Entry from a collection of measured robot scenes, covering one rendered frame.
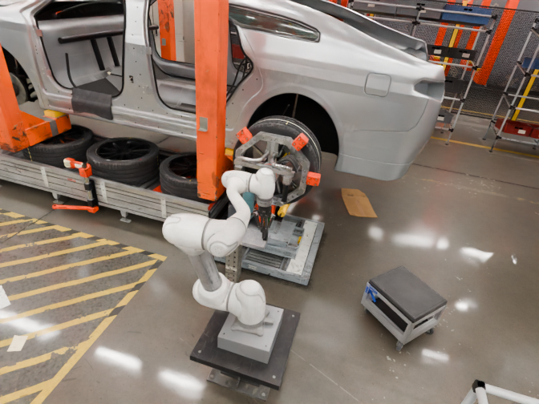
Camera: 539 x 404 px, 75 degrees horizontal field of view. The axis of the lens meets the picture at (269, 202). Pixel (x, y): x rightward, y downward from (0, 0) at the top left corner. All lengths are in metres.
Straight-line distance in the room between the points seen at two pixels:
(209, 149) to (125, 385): 1.57
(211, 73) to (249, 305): 1.46
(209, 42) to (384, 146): 1.47
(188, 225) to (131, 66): 2.22
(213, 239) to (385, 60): 1.86
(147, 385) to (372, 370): 1.36
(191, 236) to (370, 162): 1.85
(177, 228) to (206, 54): 1.32
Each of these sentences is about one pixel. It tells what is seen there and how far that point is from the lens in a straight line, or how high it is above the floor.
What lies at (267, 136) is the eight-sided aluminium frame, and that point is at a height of 1.11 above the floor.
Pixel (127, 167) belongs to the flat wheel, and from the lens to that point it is 3.47.
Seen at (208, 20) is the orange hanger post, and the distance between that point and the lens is 2.41.
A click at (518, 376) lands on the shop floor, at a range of 3.03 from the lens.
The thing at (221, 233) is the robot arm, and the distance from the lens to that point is 1.37.
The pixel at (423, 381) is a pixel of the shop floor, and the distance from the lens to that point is 2.65.
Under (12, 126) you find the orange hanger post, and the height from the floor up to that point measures 0.75.
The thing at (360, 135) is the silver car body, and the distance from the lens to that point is 2.85.
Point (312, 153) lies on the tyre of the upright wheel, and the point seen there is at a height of 1.02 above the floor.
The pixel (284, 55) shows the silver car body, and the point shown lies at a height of 1.57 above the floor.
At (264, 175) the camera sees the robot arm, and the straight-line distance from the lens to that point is 1.83.
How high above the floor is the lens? 2.02
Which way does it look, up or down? 32 degrees down
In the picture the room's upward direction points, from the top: 6 degrees clockwise
